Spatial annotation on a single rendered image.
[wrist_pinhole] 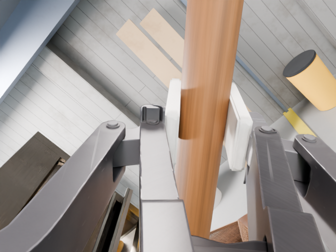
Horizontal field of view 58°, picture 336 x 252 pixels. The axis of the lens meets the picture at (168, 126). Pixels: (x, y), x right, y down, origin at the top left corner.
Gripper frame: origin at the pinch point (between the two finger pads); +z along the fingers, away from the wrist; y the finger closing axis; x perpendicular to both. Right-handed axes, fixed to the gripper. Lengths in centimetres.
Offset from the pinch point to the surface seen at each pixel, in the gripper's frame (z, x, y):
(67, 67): 340, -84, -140
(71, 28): 360, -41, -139
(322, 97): 304, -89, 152
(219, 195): 296, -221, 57
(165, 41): 331, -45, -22
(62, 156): 150, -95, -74
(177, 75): 324, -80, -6
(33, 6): 307, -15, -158
